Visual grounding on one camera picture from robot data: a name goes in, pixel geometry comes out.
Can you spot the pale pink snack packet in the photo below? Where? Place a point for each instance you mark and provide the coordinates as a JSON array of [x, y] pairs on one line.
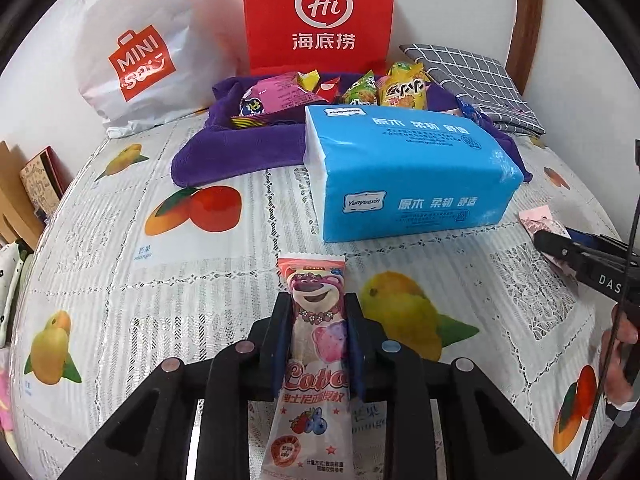
[[542, 220]]

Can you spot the magenta snack bag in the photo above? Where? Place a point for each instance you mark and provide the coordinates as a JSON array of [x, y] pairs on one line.
[[277, 94]]

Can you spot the wooden headboard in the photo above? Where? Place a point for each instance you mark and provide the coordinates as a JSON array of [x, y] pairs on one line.
[[12, 200]]

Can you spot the green triangular snack packet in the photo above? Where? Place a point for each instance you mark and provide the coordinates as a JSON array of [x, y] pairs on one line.
[[360, 89]]

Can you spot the patterned book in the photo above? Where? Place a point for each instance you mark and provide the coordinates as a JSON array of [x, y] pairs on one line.
[[42, 185]]

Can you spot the small yellow snack packet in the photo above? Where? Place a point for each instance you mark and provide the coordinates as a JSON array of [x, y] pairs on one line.
[[307, 80]]

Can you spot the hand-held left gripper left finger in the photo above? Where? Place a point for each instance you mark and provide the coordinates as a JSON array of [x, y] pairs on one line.
[[220, 410]]

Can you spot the white floral pillow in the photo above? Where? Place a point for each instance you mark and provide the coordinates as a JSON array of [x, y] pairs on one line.
[[12, 285]]

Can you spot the white plastic shopping bag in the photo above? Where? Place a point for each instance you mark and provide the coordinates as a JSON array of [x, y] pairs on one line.
[[160, 20]]

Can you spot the grey checked folded cloth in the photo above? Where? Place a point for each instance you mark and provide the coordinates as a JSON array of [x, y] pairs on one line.
[[480, 80]]

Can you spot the brown wooden door frame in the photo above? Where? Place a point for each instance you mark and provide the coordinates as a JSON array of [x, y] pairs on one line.
[[525, 20]]

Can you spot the person's right hand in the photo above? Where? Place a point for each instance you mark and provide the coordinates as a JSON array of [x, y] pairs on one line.
[[627, 322]]

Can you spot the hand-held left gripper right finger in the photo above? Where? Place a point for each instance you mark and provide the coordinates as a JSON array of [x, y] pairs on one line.
[[420, 410]]

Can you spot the pink bear snack bar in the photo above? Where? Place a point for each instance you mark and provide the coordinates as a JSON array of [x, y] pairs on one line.
[[315, 290]]

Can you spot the blue snack packet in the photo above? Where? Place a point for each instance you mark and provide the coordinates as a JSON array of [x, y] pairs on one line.
[[475, 115]]

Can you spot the yellow green snack bag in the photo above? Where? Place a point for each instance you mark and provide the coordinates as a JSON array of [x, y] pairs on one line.
[[406, 69]]

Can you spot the blue tissue pack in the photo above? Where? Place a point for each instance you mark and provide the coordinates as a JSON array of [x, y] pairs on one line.
[[400, 175]]

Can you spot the purple towel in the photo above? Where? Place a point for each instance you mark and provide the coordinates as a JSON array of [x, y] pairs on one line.
[[235, 152]]

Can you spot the yellow triangular snack packet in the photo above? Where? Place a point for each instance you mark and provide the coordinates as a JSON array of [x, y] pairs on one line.
[[402, 94]]

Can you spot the strawberry print snack packet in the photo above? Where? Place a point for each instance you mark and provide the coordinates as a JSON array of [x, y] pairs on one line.
[[330, 88]]

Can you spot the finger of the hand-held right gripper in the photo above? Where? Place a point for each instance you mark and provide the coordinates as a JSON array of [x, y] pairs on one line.
[[587, 236], [557, 252]]

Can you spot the red paper bag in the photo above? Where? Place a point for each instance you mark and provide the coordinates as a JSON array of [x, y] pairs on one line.
[[320, 20]]

